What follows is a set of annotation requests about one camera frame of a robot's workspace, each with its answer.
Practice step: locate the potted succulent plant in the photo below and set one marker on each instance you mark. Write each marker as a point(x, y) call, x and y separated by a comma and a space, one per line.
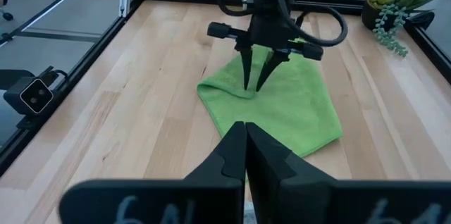
point(378, 0)

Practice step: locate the black chair base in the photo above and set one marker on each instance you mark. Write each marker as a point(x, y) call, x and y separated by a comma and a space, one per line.
point(7, 16)

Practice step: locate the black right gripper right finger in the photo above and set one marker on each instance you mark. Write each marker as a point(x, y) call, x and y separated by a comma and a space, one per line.
point(299, 199)

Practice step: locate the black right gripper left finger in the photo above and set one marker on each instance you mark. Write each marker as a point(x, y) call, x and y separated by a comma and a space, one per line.
point(211, 199)

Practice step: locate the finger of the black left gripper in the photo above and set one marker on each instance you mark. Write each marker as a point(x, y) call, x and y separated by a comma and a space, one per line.
point(246, 65)
point(273, 63)

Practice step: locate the green microfiber towel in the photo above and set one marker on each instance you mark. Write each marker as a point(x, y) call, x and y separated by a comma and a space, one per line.
point(289, 111)

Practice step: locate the black table-level camera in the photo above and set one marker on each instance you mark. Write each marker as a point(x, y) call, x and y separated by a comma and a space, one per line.
point(35, 95)

